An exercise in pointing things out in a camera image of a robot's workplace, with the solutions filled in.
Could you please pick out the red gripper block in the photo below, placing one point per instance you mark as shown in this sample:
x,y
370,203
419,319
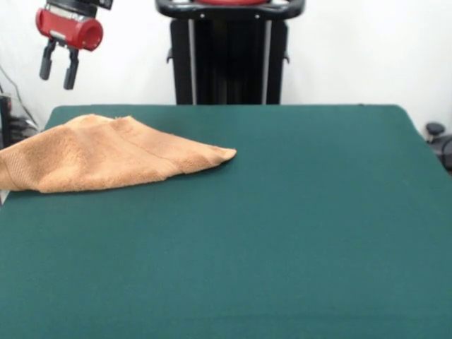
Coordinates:
x,y
70,30

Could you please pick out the tan terry towel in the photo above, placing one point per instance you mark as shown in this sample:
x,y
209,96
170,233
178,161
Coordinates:
x,y
106,159

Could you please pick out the black equipment stack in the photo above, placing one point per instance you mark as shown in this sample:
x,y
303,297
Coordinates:
x,y
5,116

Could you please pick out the dark green table cloth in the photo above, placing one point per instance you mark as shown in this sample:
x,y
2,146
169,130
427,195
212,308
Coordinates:
x,y
247,247

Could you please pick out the black office chair base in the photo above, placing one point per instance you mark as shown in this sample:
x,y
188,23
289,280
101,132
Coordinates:
x,y
438,137

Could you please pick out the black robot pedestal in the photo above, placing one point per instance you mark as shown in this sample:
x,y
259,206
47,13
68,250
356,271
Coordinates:
x,y
229,63

